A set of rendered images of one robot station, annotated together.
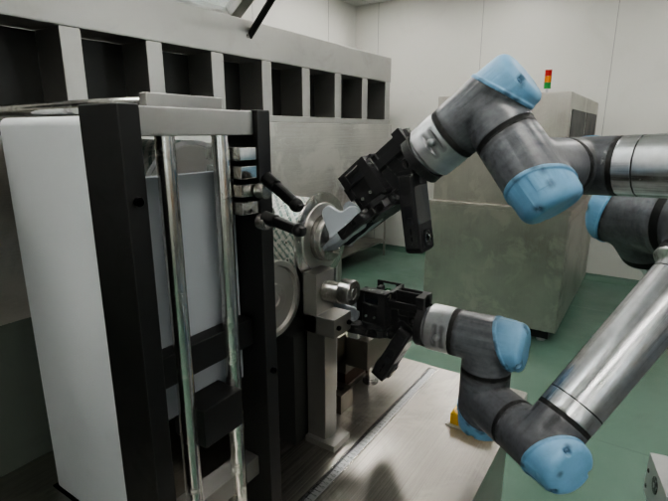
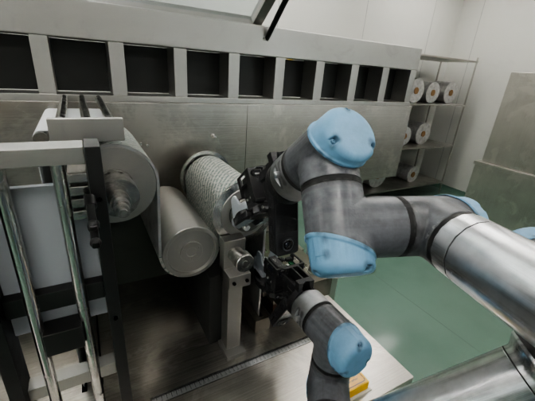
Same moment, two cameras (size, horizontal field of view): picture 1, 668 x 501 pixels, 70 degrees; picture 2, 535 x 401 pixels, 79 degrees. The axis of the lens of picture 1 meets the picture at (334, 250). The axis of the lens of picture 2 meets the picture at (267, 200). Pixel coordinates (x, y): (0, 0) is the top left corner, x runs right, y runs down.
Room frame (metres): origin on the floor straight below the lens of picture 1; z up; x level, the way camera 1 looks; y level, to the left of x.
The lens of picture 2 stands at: (0.22, -0.30, 1.55)
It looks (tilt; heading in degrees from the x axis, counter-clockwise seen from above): 22 degrees down; 26
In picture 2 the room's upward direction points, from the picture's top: 4 degrees clockwise
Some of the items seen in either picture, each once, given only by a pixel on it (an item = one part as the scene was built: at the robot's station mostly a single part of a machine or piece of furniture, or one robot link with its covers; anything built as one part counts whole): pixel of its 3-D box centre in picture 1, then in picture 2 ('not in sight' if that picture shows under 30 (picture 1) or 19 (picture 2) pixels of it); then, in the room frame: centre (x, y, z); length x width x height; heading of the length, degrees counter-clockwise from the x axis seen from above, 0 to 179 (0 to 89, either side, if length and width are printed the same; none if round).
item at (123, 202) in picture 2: not in sight; (121, 205); (0.52, 0.09, 1.33); 0.06 x 0.03 x 0.03; 56
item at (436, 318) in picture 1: (439, 328); (310, 310); (0.72, -0.17, 1.11); 0.08 x 0.05 x 0.08; 146
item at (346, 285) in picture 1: (348, 291); (243, 261); (0.70, -0.02, 1.18); 0.04 x 0.02 x 0.04; 146
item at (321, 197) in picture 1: (321, 237); (244, 212); (0.77, 0.02, 1.25); 0.15 x 0.01 x 0.15; 146
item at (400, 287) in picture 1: (395, 313); (289, 283); (0.76, -0.10, 1.12); 0.12 x 0.08 x 0.09; 56
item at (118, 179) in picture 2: not in sight; (116, 192); (0.55, 0.14, 1.33); 0.06 x 0.06 x 0.06; 56
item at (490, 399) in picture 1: (489, 404); (328, 386); (0.66, -0.24, 1.01); 0.11 x 0.08 x 0.11; 18
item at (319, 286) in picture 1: (328, 360); (234, 299); (0.72, 0.01, 1.05); 0.06 x 0.05 x 0.31; 56
